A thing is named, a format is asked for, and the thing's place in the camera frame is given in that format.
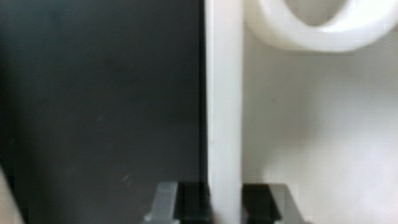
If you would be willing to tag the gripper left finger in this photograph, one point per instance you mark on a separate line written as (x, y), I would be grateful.
(180, 204)

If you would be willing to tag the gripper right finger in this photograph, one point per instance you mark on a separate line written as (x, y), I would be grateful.
(269, 205)

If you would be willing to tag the white square table top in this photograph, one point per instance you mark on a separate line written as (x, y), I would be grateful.
(302, 108)

